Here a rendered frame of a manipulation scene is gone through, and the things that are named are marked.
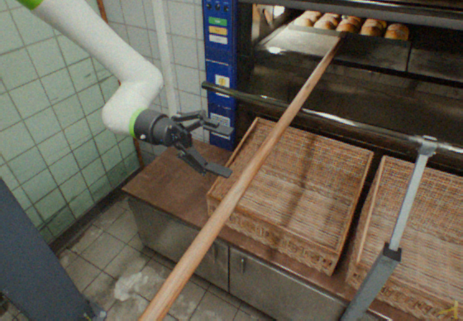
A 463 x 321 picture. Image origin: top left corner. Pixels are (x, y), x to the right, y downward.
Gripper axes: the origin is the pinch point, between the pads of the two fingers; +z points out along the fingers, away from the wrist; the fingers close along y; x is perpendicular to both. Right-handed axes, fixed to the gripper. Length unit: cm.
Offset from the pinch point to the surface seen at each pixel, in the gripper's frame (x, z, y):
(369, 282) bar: -7, 43, 37
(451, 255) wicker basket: -49, 75, 58
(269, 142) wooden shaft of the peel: -6.3, 8.5, -2.3
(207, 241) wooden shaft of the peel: 24.4, 9.2, -1.5
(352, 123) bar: -30.3, 25.1, 0.9
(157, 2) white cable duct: -67, -73, -13
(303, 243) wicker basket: -18, 22, 48
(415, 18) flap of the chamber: -53, 32, -24
